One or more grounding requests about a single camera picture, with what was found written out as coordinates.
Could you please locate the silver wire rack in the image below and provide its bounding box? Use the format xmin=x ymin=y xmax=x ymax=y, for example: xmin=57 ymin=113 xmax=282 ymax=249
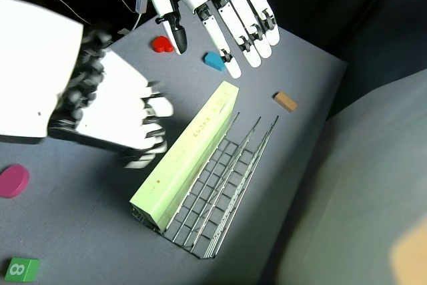
xmin=131 ymin=111 xmax=280 ymax=261

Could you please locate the green number eight block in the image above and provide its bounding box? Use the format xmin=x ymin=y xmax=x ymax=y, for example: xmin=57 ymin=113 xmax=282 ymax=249
xmin=5 ymin=257 xmax=41 ymax=282

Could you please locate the pale green book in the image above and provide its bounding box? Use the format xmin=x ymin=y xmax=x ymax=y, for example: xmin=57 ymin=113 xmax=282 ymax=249
xmin=129 ymin=80 xmax=240 ymax=232

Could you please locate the white cable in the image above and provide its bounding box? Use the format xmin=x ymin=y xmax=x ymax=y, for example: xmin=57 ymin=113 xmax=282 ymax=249
xmin=98 ymin=0 xmax=143 ymax=34

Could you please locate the blue teardrop block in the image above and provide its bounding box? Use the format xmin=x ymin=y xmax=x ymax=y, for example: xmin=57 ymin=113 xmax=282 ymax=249
xmin=203 ymin=51 xmax=228 ymax=73

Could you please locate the grey table cloth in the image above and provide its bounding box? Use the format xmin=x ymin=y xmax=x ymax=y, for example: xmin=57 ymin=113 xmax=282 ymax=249
xmin=0 ymin=14 xmax=348 ymax=285

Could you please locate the magenta round disc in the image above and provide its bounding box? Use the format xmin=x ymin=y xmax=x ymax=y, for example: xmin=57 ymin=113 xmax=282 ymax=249
xmin=0 ymin=164 xmax=30 ymax=199

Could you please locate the grey blurred foreground panel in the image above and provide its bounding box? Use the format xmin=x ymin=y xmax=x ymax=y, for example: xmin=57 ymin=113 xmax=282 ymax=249
xmin=276 ymin=68 xmax=427 ymax=285

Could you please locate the brown wooden block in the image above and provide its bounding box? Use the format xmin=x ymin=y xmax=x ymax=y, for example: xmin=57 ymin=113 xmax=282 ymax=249
xmin=273 ymin=91 xmax=299 ymax=113

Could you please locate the red heart block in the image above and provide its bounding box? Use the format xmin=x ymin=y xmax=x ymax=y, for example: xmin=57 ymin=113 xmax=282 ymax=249
xmin=151 ymin=35 xmax=175 ymax=54

